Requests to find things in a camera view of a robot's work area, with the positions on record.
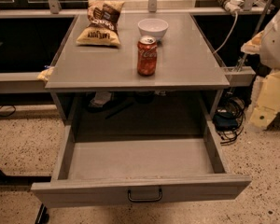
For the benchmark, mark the grey cabinet with top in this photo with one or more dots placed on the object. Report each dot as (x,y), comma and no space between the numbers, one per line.
(184,61)

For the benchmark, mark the black drawer handle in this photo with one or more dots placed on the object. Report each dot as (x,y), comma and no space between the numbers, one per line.
(144,196)

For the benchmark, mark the yellow brown chip bag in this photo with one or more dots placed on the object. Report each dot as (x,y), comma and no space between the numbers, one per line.
(102,30)

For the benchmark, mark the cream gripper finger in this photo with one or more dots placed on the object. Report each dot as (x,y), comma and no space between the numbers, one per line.
(265,99)

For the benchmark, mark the grey open top drawer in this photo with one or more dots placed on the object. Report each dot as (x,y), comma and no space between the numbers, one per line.
(186,168)

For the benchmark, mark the white power strip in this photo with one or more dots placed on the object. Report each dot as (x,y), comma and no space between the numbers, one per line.
(231,6)

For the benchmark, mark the red coke can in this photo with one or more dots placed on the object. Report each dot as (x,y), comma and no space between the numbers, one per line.
(147,55)

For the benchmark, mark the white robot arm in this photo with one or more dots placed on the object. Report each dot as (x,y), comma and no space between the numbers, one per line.
(267,45)

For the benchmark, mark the white ceramic bowl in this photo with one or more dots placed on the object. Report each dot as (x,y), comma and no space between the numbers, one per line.
(153,27)

